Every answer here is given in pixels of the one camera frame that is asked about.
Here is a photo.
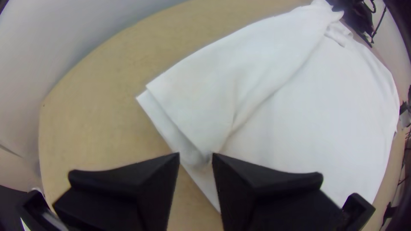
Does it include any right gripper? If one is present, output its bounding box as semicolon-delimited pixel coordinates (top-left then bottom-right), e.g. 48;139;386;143
326;0;354;20

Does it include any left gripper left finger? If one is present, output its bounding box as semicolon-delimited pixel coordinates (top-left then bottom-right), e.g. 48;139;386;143
53;152;180;231

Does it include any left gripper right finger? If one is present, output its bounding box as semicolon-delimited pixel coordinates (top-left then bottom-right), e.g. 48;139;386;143
211;153;351;231

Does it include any white t-shirt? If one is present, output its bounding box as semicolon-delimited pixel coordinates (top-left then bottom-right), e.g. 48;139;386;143
136;0;401;214

